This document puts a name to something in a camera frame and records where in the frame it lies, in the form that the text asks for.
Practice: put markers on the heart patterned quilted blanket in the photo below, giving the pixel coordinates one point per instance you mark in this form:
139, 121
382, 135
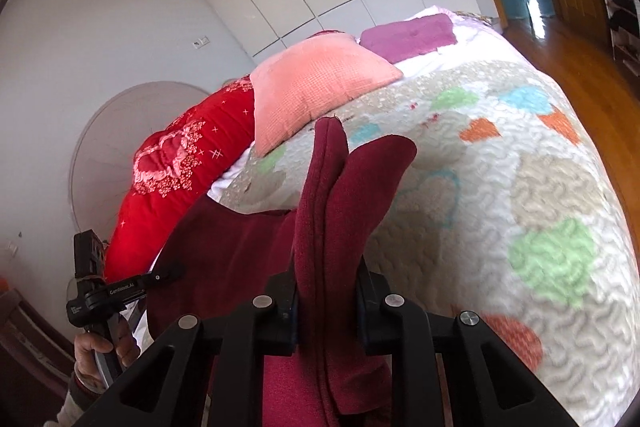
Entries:
500, 207

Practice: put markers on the red embroidered quilt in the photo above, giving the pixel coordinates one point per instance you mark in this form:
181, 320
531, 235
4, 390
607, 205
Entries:
165, 187

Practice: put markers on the purple cushion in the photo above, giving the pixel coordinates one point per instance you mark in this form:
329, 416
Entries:
405, 37

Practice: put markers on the white round fan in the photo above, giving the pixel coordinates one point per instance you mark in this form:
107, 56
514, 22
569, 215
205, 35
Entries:
105, 147

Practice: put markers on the rack with clothes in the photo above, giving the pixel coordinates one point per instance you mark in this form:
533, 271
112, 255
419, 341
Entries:
617, 7

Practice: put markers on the dark wooden nightstand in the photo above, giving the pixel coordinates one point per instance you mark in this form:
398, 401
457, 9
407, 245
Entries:
30, 337

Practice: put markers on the pink pillow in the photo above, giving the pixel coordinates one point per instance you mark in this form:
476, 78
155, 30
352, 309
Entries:
320, 87

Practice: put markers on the person's left forearm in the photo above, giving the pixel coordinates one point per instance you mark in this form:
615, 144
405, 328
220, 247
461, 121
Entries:
70, 407

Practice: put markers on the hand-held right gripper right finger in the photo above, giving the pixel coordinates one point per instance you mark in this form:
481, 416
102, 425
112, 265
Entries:
367, 319

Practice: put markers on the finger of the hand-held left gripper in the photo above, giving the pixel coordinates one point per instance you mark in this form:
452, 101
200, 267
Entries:
165, 276

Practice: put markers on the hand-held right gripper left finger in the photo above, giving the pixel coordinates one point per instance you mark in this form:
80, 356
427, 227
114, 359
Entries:
286, 327

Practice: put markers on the maroon sweater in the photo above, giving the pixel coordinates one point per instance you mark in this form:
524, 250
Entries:
340, 232

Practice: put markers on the person's left hand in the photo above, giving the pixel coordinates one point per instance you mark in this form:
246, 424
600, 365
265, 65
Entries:
90, 359

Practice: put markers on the white wall socket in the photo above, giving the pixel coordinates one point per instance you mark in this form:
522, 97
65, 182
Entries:
201, 43

